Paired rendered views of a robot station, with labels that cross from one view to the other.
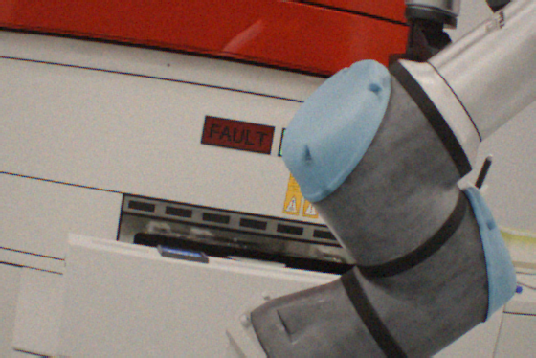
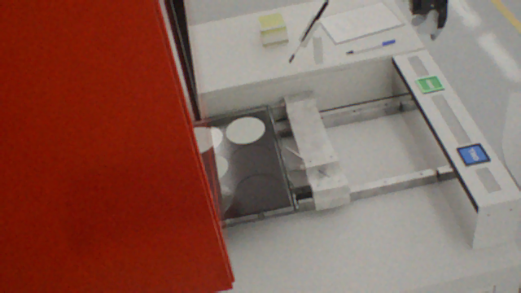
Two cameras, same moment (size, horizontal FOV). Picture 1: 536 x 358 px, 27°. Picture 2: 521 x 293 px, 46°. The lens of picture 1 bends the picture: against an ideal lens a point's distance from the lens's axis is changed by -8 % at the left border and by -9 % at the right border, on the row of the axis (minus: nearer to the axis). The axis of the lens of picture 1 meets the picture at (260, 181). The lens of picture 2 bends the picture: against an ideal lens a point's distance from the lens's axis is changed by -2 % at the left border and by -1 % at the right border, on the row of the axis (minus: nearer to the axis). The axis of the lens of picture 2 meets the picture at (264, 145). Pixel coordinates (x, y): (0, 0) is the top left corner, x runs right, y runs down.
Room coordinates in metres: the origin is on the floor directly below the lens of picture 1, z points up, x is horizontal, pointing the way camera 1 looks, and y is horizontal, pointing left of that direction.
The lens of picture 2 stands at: (1.68, 1.05, 1.93)
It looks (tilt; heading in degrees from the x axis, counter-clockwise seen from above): 42 degrees down; 278
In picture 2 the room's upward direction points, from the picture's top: 10 degrees counter-clockwise
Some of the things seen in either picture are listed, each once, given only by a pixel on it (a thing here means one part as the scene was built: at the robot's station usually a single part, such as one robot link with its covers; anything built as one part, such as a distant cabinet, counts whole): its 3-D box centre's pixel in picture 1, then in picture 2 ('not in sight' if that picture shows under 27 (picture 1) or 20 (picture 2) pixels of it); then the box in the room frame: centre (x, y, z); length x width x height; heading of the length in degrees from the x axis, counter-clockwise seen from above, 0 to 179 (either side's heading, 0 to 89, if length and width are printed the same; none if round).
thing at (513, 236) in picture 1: (519, 250); (273, 30); (1.81, -0.44, 1.00); 0.07 x 0.07 x 0.07; 11
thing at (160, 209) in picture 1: (253, 224); not in sight; (1.97, 0.00, 0.96); 0.44 x 0.01 x 0.02; 101
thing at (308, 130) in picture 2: not in sight; (314, 150); (1.71, -0.08, 0.87); 0.36 x 0.08 x 0.03; 101
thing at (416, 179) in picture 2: not in sight; (330, 198); (1.68, 0.05, 0.84); 0.50 x 0.02 x 0.03; 11
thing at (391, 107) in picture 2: not in sight; (306, 125); (1.73, -0.21, 0.84); 0.50 x 0.02 x 0.03; 11
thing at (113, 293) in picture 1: (282, 328); (447, 139); (1.40, -0.06, 0.89); 0.55 x 0.09 x 0.14; 101
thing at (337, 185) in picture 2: not in sight; (329, 186); (1.69, 0.07, 0.89); 0.08 x 0.03 x 0.03; 11
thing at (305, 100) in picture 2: not in sight; (299, 101); (1.75, -0.24, 0.89); 0.08 x 0.03 x 0.03; 11
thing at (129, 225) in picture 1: (247, 262); not in sight; (1.97, 0.00, 0.89); 0.44 x 0.02 x 0.10; 101
